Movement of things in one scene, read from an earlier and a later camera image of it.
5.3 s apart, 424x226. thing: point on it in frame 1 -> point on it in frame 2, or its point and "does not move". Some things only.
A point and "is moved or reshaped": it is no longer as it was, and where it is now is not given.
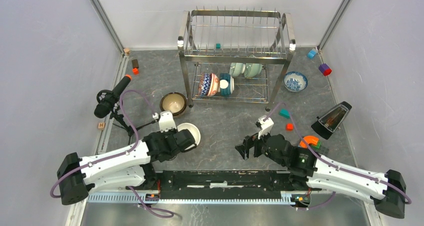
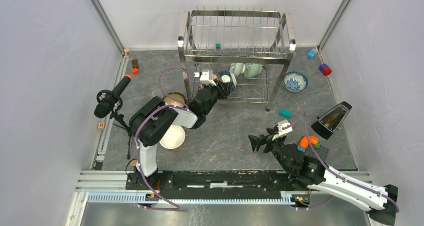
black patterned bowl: [176, 102] does not move
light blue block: [311, 53] does not move
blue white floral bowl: [295, 81] does not move
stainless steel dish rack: [235, 54] does not move
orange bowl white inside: [193, 131] is moved or reshaped
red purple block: [325, 69] does not move
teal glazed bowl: [227, 84] is moved or reshaped
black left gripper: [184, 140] -> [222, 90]
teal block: [284, 113] does not move
